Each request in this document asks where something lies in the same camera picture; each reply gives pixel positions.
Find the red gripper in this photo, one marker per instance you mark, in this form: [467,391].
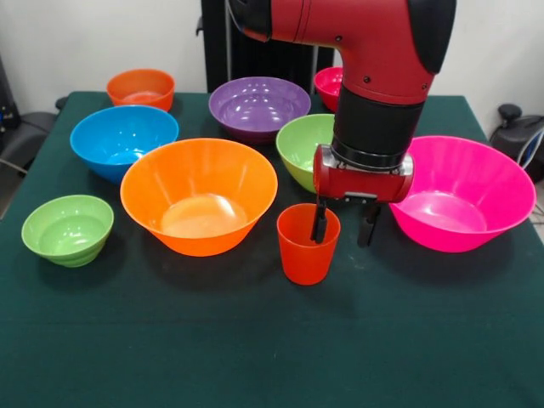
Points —
[361,183]

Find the orange-red plastic cup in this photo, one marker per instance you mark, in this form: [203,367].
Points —
[297,255]

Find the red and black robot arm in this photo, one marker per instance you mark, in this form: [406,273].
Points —
[382,64]

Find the medium green bowl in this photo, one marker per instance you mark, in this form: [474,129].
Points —
[297,144]

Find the large pink bowl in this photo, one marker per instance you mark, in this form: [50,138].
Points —
[467,212]

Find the dark green tablecloth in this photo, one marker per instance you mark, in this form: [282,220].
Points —
[255,340]

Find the large orange bowl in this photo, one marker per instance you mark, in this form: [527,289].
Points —
[200,221]

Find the small crimson bowl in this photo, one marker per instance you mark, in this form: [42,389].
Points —
[327,85]

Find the purple bowl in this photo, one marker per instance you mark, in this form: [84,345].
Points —
[255,106]

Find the small orange bowl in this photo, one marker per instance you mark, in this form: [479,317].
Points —
[140,91]

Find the large blue bowl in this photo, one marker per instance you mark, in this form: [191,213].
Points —
[110,140]

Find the small green bowl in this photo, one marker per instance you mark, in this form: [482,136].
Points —
[64,238]

